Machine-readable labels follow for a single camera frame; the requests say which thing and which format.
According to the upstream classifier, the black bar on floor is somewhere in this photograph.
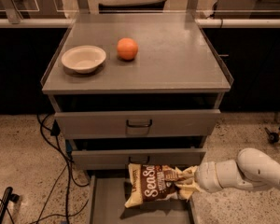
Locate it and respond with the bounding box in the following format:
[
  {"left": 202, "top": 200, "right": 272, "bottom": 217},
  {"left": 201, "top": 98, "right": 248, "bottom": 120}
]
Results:
[{"left": 0, "top": 187, "right": 20, "bottom": 224}]

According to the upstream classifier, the black stand with wheel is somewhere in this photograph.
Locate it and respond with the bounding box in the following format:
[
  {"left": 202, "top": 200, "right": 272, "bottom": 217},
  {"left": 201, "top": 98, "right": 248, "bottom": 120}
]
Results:
[{"left": 264, "top": 112, "right": 280, "bottom": 145}]

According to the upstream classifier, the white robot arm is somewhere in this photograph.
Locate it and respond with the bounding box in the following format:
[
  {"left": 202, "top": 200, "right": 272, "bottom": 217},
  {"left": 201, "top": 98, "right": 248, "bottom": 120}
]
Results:
[{"left": 175, "top": 148, "right": 280, "bottom": 200}]

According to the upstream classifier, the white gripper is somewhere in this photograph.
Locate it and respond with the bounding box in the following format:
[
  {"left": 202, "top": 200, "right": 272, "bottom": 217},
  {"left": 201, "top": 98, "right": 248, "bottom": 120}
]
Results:
[{"left": 175, "top": 160, "right": 249, "bottom": 201}]

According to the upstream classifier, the grey bottom drawer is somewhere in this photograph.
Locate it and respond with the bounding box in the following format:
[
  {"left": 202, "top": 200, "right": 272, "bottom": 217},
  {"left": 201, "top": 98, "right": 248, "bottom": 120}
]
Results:
[{"left": 86, "top": 174, "right": 198, "bottom": 224}]

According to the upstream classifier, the white horizontal rail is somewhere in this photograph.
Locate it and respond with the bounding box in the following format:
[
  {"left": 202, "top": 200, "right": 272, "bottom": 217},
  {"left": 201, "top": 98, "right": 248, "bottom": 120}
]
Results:
[{"left": 0, "top": 19, "right": 280, "bottom": 28}]

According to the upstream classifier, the grey middle drawer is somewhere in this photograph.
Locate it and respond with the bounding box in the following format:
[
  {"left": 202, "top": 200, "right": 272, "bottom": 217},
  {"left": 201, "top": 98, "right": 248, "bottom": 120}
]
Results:
[{"left": 72, "top": 147, "right": 206, "bottom": 170}]

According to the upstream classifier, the grey metal drawer cabinet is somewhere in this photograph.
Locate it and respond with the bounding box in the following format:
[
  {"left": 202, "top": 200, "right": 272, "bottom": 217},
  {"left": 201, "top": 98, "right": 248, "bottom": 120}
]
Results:
[{"left": 42, "top": 13, "right": 231, "bottom": 159}]

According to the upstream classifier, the black floor cable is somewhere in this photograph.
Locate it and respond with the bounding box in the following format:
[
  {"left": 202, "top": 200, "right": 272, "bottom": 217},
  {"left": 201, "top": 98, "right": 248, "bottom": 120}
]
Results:
[
  {"left": 36, "top": 113, "right": 73, "bottom": 224},
  {"left": 27, "top": 165, "right": 91, "bottom": 224}
]

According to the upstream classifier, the white paper bowl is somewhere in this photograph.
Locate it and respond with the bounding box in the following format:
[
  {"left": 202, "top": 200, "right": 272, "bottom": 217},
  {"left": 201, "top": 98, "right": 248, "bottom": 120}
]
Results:
[{"left": 62, "top": 46, "right": 106, "bottom": 74}]

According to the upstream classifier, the black chair back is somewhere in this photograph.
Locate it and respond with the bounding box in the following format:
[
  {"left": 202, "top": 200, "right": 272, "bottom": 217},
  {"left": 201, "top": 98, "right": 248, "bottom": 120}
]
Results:
[{"left": 98, "top": 0, "right": 167, "bottom": 14}]

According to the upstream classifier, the orange fruit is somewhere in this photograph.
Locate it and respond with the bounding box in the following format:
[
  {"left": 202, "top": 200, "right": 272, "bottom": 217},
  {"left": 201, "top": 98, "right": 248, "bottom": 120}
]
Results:
[{"left": 117, "top": 38, "right": 138, "bottom": 61}]

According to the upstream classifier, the grey drawer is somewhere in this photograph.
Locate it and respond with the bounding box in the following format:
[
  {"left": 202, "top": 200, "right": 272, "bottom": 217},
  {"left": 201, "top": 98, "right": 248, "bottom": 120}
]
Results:
[
  {"left": 86, "top": 174, "right": 198, "bottom": 224},
  {"left": 55, "top": 109, "right": 220, "bottom": 139},
  {"left": 72, "top": 147, "right": 206, "bottom": 170}
]

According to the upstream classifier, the grey top drawer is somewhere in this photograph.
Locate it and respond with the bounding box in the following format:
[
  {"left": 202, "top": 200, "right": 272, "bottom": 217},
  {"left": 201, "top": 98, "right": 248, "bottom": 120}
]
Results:
[{"left": 55, "top": 109, "right": 220, "bottom": 139}]

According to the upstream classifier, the brown sea salt chip bag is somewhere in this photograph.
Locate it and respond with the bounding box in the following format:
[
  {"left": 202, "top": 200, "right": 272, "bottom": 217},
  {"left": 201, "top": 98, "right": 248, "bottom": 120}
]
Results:
[{"left": 125, "top": 163, "right": 179, "bottom": 208}]

